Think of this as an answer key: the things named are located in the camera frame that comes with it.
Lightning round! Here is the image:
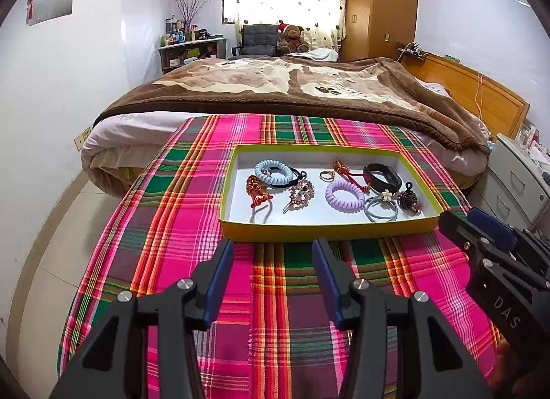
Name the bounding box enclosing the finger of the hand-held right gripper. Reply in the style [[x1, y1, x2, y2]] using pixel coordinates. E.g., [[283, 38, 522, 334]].
[[437, 209, 550, 292], [466, 207, 550, 263]]

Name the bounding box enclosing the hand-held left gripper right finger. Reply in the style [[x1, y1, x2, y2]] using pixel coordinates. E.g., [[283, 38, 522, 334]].
[[311, 237, 495, 399]]

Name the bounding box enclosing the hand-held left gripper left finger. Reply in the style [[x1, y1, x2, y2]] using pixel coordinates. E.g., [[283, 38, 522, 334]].
[[49, 238, 235, 399]]

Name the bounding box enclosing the dark red beaded hair claw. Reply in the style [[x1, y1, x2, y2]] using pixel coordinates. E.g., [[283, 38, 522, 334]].
[[396, 182, 424, 215]]

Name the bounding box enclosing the yellow-rimmed white tray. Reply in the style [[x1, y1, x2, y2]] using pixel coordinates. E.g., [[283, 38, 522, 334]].
[[219, 143, 444, 242]]

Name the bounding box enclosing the grey hair tie with flower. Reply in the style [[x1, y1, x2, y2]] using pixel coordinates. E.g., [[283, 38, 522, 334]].
[[364, 190, 400, 223]]

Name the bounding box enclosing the purple spiral hair tie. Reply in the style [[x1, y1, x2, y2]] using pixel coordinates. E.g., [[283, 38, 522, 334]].
[[325, 181, 366, 213]]

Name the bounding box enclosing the rhinestone hair clip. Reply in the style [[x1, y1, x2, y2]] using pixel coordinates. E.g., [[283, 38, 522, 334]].
[[282, 180, 315, 213]]

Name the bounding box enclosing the red cord bracelet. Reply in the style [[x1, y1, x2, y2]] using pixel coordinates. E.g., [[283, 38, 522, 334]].
[[246, 175, 274, 210]]

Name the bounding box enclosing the red braided rope bracelet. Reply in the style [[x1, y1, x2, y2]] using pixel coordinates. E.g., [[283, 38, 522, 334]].
[[333, 159, 372, 193]]

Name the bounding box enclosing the light blue spiral hair tie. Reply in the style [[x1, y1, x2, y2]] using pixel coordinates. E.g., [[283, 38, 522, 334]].
[[253, 159, 294, 188]]

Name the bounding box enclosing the person's right hand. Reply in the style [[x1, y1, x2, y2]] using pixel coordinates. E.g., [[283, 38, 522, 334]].
[[494, 336, 523, 399]]

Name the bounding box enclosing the grey drawer cabinet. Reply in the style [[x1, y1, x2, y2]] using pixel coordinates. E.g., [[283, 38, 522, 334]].
[[477, 133, 550, 232]]

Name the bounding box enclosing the pink green plaid cloth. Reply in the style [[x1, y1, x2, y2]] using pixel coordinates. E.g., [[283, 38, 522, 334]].
[[58, 113, 512, 399]]

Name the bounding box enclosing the black wristband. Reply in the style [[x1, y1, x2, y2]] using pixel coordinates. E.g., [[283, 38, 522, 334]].
[[363, 163, 402, 192]]

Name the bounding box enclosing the wooden headboard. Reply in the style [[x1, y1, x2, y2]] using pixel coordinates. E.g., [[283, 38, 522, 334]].
[[399, 53, 531, 140]]

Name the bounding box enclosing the white floral pillow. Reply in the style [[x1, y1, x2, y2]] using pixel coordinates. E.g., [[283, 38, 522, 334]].
[[415, 79, 452, 97]]

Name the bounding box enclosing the power strip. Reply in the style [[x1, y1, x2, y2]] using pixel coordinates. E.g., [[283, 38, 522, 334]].
[[396, 42, 426, 58]]

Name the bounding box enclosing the brown printed blanket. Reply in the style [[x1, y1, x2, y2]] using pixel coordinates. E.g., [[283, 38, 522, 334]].
[[99, 57, 491, 153]]

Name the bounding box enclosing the white folded cloth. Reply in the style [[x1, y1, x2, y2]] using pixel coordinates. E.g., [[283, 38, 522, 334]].
[[301, 48, 340, 62]]

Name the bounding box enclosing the grey desk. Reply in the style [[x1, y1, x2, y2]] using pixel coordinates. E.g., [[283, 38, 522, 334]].
[[157, 36, 228, 75]]

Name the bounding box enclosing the wooden wardrobe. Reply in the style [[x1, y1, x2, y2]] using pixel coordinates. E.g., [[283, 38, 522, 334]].
[[339, 0, 419, 62]]

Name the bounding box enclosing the dark grey chair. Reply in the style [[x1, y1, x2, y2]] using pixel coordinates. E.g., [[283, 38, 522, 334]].
[[228, 24, 284, 60]]

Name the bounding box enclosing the brown teddy bear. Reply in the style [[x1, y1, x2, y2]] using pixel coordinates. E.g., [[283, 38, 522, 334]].
[[277, 21, 311, 55]]

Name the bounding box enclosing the cluster of toiletry bottles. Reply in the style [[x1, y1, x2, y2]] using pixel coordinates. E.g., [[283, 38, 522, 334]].
[[160, 16, 211, 47]]

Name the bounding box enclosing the dried branch bouquet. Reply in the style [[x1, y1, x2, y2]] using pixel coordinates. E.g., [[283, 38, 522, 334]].
[[174, 0, 213, 28]]

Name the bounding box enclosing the black elastic hair tie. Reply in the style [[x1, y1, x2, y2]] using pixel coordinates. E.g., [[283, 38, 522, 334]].
[[275, 166, 309, 190]]

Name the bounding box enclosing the wall socket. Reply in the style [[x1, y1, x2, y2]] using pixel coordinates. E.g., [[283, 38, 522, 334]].
[[74, 126, 93, 153]]

